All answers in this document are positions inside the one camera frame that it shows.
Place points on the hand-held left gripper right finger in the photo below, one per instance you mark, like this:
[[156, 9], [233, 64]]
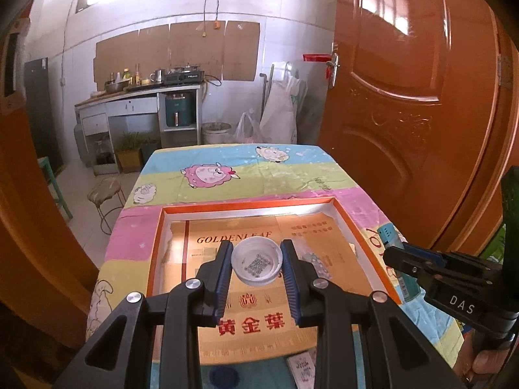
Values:
[[290, 287]]

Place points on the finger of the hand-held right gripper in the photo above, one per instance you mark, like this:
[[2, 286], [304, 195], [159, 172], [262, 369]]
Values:
[[425, 253], [405, 261]]

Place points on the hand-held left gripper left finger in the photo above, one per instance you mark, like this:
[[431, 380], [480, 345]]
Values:
[[222, 287]]

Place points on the light blue carton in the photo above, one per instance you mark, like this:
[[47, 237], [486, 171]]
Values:
[[387, 237]]

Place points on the white plastic bottle cap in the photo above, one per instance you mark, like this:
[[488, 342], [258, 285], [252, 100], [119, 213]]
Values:
[[255, 265]]

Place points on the orange cardboard box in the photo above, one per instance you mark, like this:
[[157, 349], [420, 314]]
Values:
[[155, 251]]

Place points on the person's right hand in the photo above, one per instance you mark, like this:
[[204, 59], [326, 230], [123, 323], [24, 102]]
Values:
[[488, 364]]

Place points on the clear plastic wrapper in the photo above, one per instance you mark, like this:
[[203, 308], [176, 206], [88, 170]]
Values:
[[320, 265]]

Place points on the green carton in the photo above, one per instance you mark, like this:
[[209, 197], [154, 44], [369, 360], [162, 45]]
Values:
[[494, 247]]

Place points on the small printed booklet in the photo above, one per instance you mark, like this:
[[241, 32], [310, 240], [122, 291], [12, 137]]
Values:
[[302, 368]]

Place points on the sheep printed blanket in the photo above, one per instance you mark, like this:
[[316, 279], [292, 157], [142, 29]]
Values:
[[243, 178]]

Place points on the brown wooden door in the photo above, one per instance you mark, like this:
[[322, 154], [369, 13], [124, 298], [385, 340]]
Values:
[[405, 129]]

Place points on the round cushioned metal stool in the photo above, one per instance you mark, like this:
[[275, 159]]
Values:
[[104, 190]]

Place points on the white bucket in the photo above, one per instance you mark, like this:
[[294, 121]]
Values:
[[217, 133]]

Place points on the box of green plants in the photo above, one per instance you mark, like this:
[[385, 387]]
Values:
[[129, 154]]

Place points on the glass jar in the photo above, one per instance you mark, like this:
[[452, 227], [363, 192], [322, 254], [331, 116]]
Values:
[[104, 154]]

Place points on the white woven sack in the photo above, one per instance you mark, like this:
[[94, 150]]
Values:
[[279, 109]]

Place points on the green air fryer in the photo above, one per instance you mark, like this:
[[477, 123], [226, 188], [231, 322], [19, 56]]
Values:
[[178, 109]]

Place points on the green chair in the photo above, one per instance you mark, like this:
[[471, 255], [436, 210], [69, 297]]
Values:
[[54, 186]]

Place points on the metal pipe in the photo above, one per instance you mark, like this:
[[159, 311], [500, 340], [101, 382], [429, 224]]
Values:
[[264, 93]]

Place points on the door hinge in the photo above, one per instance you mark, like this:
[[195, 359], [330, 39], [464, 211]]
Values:
[[505, 71]]

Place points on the white kitchen counter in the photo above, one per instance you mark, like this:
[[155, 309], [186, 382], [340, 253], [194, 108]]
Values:
[[133, 105]]

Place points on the black gas stove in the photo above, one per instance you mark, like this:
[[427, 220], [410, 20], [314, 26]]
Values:
[[184, 76]]

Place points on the red ribbon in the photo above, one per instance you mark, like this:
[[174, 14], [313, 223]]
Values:
[[316, 57]]

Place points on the slim brown bottle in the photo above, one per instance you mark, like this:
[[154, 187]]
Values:
[[138, 77]]

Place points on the metal bowl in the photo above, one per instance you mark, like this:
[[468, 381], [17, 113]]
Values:
[[116, 86]]

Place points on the yellow green bottle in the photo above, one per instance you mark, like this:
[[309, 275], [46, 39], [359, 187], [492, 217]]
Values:
[[126, 75]]

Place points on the black panel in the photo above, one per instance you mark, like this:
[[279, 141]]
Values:
[[40, 109]]

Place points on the cardboard wall sheet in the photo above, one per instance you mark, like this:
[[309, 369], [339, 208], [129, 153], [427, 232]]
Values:
[[196, 44], [115, 60], [241, 48], [154, 46]]

